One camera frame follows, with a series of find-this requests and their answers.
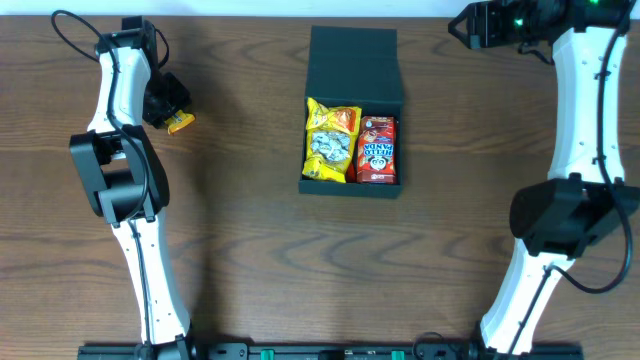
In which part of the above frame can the yellow blue candy packet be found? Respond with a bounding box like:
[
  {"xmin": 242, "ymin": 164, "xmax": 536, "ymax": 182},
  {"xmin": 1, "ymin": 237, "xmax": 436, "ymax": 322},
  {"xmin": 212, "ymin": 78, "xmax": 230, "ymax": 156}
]
[{"xmin": 165, "ymin": 110, "xmax": 196, "ymax": 135}]

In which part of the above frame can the black foldable container box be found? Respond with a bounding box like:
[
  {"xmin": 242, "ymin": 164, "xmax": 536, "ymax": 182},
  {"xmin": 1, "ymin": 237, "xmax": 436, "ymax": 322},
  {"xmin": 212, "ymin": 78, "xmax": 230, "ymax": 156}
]
[{"xmin": 298, "ymin": 26, "xmax": 405, "ymax": 199}]

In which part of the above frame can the yellow snack bag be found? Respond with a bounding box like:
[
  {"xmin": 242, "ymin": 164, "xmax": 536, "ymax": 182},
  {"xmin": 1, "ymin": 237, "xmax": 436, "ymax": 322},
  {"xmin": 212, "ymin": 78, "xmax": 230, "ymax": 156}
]
[{"xmin": 302, "ymin": 130, "xmax": 354, "ymax": 183}]

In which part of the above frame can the orange yellow candy packet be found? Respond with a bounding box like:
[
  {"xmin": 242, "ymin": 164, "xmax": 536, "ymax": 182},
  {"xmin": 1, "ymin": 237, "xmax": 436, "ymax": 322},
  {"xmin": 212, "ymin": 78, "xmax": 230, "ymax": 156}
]
[{"xmin": 306, "ymin": 97, "xmax": 362, "ymax": 135}]

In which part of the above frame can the red Hello Panda box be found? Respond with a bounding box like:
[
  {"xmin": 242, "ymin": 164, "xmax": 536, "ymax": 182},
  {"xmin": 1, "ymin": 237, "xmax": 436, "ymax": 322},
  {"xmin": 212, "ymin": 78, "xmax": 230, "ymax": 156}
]
[{"xmin": 356, "ymin": 116, "xmax": 397, "ymax": 184}]

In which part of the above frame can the red Hacks candy bag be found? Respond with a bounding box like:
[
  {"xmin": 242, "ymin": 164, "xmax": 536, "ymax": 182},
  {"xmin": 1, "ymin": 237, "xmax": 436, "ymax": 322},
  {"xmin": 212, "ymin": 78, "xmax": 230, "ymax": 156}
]
[{"xmin": 345, "ymin": 163, "xmax": 357, "ymax": 183}]

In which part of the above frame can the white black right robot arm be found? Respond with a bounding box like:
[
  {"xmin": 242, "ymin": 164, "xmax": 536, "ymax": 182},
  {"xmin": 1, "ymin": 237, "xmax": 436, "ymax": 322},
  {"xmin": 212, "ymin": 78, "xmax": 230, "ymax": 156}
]
[{"xmin": 448, "ymin": 0, "xmax": 639, "ymax": 359}]

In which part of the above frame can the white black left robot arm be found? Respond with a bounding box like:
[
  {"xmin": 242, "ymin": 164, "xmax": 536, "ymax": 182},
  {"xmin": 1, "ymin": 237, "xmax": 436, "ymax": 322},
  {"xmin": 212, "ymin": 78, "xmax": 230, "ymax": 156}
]
[{"xmin": 69, "ymin": 22, "xmax": 195, "ymax": 359}]

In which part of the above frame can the black mounting rail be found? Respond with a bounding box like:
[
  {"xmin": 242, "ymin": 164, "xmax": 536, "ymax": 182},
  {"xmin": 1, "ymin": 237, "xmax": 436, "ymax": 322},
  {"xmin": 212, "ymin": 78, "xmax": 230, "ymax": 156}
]
[{"xmin": 77, "ymin": 342, "xmax": 584, "ymax": 360}]

